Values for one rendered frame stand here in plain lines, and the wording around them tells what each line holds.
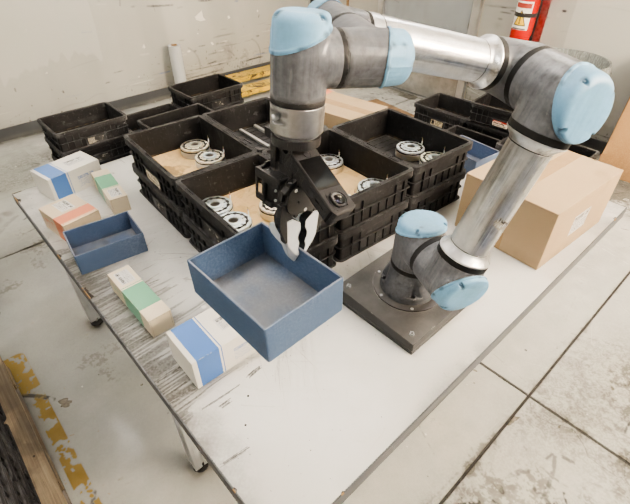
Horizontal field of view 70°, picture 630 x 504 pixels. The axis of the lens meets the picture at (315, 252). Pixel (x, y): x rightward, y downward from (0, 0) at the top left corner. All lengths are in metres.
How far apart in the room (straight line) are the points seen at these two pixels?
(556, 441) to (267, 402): 1.25
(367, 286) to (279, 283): 0.50
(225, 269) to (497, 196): 0.53
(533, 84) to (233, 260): 0.59
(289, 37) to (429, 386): 0.80
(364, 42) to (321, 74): 0.07
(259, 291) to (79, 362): 1.56
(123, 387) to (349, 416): 1.24
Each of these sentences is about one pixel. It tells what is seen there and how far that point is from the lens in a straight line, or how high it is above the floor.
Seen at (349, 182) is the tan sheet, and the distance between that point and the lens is 1.51.
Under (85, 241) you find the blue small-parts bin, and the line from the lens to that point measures 1.61.
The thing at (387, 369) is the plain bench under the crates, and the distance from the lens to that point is 1.11.
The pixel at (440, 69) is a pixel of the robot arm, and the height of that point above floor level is 1.34.
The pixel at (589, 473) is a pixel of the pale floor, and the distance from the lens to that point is 1.99.
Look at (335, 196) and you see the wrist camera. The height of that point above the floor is 1.26.
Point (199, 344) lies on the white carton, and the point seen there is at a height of 0.79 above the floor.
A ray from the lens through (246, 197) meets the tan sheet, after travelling 1.44.
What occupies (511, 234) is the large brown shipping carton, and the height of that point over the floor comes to 0.77.
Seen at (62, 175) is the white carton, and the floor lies 0.78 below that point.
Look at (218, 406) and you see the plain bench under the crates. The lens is 1.06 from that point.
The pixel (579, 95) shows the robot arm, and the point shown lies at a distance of 0.85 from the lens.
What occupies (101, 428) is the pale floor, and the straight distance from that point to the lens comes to 1.99.
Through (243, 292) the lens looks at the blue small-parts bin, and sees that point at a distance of 0.75.
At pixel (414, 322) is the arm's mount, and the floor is 0.74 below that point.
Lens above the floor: 1.58
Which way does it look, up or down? 39 degrees down
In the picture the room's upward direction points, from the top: straight up
